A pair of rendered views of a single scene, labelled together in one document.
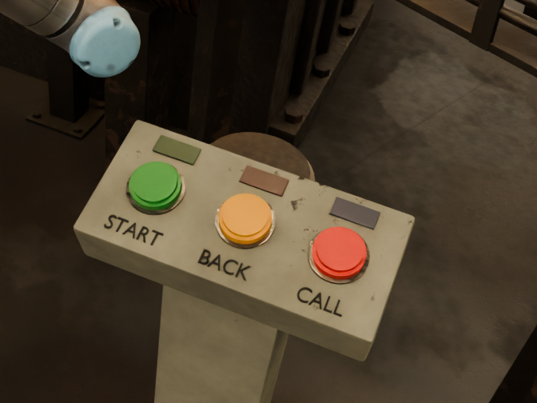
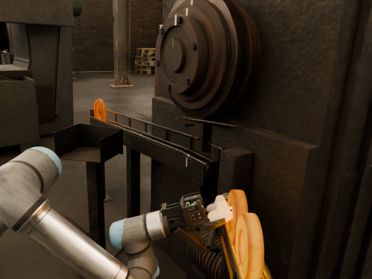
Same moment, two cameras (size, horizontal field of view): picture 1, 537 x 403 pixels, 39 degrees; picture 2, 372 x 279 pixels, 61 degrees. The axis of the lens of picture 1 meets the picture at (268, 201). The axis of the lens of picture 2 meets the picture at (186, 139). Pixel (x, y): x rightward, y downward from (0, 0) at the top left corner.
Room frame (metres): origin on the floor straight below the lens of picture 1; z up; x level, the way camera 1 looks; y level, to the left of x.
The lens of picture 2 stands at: (0.30, -0.27, 1.17)
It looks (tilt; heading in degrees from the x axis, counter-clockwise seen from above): 17 degrees down; 41
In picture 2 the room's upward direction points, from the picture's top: 3 degrees clockwise
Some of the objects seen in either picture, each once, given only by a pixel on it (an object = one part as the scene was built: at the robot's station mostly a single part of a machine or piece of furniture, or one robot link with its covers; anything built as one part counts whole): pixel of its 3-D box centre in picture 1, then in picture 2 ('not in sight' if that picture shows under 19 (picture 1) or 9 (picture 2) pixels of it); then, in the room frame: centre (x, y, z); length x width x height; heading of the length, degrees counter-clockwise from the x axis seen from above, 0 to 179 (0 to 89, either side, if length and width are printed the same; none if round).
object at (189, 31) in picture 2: not in sight; (179, 55); (1.18, 0.54, 1.11); 0.28 x 0.06 x 0.28; 77
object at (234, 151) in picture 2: not in sight; (234, 180); (1.24, 0.28, 0.68); 0.11 x 0.08 x 0.24; 167
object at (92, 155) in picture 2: not in sight; (92, 195); (1.13, 1.07, 0.36); 0.26 x 0.20 x 0.72; 112
